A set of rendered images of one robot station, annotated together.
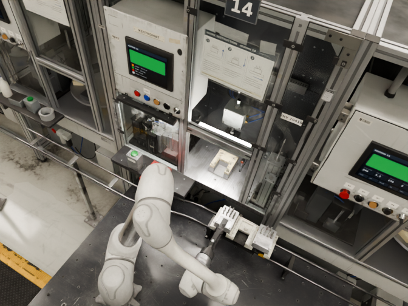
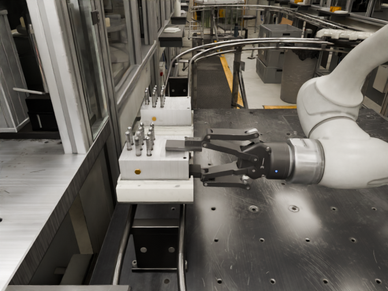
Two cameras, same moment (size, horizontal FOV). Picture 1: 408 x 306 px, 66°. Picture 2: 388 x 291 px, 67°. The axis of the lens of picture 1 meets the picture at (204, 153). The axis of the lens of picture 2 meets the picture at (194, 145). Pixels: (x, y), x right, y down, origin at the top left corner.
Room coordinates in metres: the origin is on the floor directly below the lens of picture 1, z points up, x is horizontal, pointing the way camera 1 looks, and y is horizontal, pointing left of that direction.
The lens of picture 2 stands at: (1.01, 0.31, 1.21)
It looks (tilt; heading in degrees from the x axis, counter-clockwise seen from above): 29 degrees down; 247
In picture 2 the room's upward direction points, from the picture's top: straight up
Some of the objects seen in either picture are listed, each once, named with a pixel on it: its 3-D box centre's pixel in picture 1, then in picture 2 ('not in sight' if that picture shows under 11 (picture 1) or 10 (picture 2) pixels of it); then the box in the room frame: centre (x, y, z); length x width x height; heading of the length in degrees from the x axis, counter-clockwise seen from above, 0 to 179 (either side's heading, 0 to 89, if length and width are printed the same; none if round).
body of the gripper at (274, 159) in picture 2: (209, 249); (261, 160); (0.70, -0.10, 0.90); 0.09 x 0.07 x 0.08; 157
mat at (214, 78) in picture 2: not in sight; (209, 61); (-1.14, -4.20, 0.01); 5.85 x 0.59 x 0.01; 67
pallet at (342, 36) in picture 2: not in sight; (344, 38); (-0.82, -1.31, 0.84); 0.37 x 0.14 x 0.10; 125
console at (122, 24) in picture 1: (159, 56); not in sight; (1.35, 0.28, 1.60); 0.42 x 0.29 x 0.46; 67
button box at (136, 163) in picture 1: (135, 159); not in sight; (1.18, 0.41, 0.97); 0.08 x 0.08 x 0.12; 67
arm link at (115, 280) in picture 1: (115, 282); not in sight; (0.49, 0.35, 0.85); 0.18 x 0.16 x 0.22; 5
